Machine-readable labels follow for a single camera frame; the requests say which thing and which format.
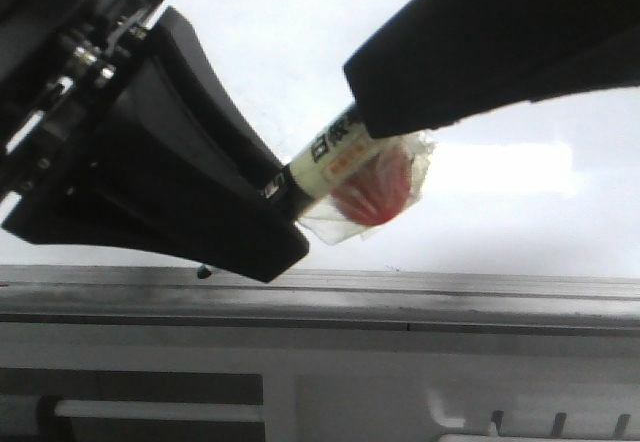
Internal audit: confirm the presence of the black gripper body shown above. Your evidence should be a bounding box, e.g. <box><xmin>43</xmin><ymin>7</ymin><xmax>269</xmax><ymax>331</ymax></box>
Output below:
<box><xmin>1</xmin><ymin>0</ymin><xmax>172</xmax><ymax>205</ymax></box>

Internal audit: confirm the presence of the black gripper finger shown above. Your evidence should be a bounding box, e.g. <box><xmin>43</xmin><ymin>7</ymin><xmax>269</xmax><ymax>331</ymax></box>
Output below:
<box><xmin>344</xmin><ymin>0</ymin><xmax>639</xmax><ymax>138</ymax></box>
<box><xmin>1</xmin><ymin>8</ymin><xmax>309</xmax><ymax>283</ymax></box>

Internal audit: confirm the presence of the black and white whiteboard marker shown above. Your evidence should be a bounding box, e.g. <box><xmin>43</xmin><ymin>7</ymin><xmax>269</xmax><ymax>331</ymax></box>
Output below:
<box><xmin>261</xmin><ymin>104</ymin><xmax>382</xmax><ymax>221</ymax></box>

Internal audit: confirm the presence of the white whiteboard with grey frame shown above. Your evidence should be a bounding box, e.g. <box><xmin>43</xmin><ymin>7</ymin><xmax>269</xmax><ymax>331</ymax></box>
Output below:
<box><xmin>0</xmin><ymin>0</ymin><xmax>640</xmax><ymax>336</ymax></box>

